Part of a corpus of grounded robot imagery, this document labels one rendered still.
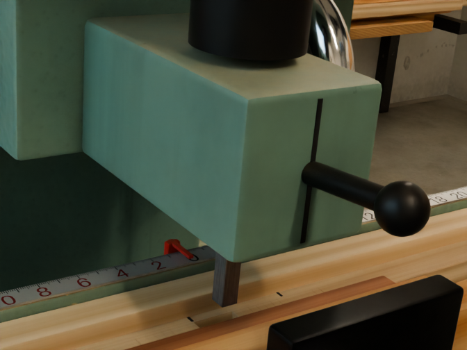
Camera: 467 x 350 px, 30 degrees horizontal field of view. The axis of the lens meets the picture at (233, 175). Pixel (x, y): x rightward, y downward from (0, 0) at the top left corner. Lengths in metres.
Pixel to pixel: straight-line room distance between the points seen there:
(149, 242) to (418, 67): 3.73
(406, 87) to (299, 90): 3.94
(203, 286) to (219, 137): 0.12
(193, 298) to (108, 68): 0.12
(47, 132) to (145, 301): 0.10
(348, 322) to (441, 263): 0.19
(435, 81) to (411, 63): 0.23
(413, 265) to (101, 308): 0.19
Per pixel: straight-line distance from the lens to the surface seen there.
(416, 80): 4.32
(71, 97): 0.44
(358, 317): 0.33
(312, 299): 0.44
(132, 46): 0.39
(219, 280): 0.41
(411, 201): 0.31
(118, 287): 0.42
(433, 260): 0.51
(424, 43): 4.28
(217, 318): 0.43
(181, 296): 0.42
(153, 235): 0.61
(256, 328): 0.39
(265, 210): 0.34
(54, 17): 0.42
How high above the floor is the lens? 1.16
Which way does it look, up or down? 22 degrees down
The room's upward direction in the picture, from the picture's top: 5 degrees clockwise
